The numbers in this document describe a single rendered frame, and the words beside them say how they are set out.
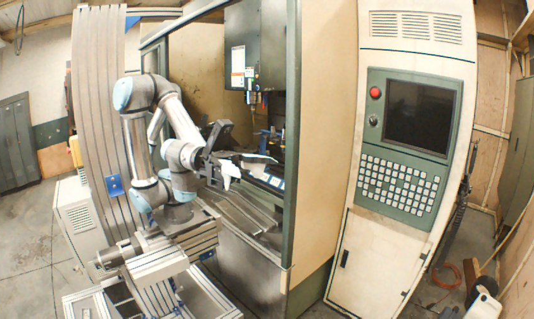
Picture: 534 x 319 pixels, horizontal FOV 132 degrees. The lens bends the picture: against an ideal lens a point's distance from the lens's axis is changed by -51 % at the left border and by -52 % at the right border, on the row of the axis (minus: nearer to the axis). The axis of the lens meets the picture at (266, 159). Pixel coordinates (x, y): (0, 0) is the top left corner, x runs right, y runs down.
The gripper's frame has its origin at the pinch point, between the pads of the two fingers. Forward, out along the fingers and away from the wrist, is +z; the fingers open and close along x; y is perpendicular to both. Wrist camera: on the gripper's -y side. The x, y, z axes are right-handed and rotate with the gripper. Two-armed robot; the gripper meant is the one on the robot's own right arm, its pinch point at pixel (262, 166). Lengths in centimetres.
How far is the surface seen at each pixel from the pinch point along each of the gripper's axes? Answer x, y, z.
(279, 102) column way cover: -168, -13, -91
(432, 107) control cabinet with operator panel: -60, -21, 41
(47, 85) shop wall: -7, -55, -571
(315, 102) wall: -41.7, -15.5, -5.0
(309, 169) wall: -43.6, 10.8, -5.4
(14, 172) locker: 94, 115, -542
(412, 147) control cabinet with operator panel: -64, -3, 34
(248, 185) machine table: -94, 48, -70
